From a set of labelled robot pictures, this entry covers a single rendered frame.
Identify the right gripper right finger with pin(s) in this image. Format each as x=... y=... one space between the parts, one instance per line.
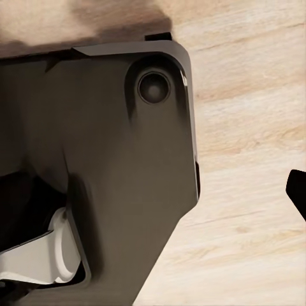
x=296 y=190

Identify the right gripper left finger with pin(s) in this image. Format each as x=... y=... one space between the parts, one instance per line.
x=15 y=191

